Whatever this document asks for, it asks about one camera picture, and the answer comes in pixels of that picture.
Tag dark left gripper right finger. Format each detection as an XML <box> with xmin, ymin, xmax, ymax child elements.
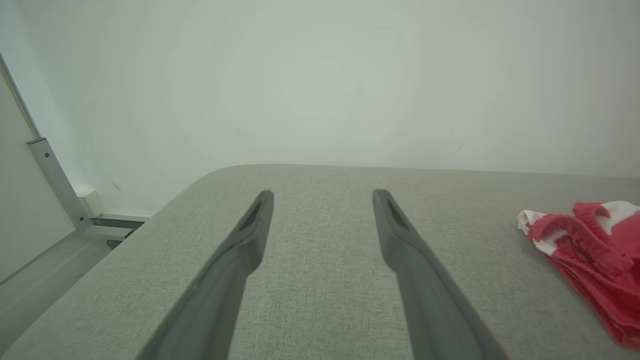
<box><xmin>371</xmin><ymin>188</ymin><xmax>511</xmax><ymax>360</ymax></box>

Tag red shorts with white band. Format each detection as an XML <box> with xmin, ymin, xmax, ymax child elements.
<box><xmin>517</xmin><ymin>200</ymin><xmax>640</xmax><ymax>351</ymax></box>

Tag white and dark wall skirting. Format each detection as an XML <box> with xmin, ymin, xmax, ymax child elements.
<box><xmin>91</xmin><ymin>209</ymin><xmax>157</xmax><ymax>250</ymax></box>

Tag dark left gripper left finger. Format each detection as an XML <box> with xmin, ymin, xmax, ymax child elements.
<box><xmin>135</xmin><ymin>189</ymin><xmax>275</xmax><ymax>360</ymax></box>

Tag grey metal frame post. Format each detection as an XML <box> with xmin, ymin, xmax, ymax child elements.
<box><xmin>0</xmin><ymin>52</ymin><xmax>94</xmax><ymax>232</ymax></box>

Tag white plastic corner block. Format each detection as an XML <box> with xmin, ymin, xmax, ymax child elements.
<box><xmin>77</xmin><ymin>189</ymin><xmax>106</xmax><ymax>220</ymax></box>

